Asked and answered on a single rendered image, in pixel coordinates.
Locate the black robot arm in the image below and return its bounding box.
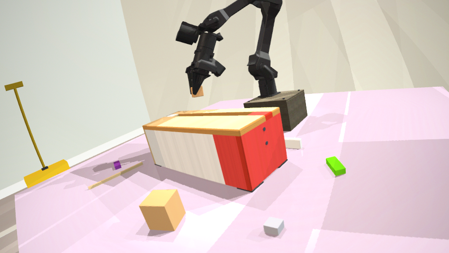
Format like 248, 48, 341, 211
176, 0, 283, 98

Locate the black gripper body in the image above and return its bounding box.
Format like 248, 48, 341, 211
185, 46, 217, 74

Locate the small purple block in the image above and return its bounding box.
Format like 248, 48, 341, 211
113, 160, 121, 170

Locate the small green block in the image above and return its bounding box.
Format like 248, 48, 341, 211
326, 156, 346, 176

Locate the small white block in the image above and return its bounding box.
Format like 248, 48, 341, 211
263, 217, 285, 235

